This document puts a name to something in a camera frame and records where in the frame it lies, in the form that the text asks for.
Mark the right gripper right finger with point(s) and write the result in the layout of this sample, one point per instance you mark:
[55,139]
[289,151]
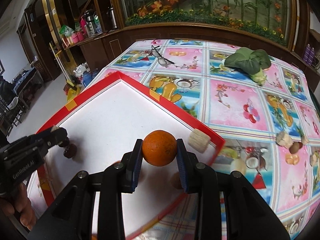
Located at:
[248,216]

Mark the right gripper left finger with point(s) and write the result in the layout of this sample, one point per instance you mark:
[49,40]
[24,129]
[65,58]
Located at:
[70,216]

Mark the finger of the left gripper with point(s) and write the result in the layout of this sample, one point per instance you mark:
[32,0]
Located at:
[52,136]

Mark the left hand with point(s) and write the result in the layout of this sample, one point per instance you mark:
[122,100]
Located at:
[22,204]

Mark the dark dates in tray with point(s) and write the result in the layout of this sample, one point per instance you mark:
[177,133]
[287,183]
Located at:
[70,149]

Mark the red white tray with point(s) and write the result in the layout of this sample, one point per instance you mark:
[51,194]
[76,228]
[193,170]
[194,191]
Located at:
[104,122]

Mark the beige chunk on tablecloth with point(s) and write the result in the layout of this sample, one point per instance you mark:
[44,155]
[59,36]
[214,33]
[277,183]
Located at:
[283,139]

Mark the colourful fruit print tablecloth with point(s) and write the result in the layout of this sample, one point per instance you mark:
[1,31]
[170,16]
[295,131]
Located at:
[247,115]

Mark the small beige chunk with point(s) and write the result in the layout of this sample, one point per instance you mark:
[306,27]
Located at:
[304,140]

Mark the thermos flasks on shelf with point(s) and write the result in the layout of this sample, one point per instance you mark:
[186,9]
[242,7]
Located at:
[91,25]

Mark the black eyeglasses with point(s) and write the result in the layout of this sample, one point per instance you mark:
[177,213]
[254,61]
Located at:
[161,59]

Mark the green leafy vegetable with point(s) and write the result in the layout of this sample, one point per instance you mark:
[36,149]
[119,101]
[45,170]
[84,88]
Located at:
[252,62]

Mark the purple bottles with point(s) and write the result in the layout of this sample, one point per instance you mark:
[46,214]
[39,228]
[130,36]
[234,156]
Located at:
[309,54]

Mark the plant display glass case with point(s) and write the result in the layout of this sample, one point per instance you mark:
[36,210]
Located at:
[271,19]

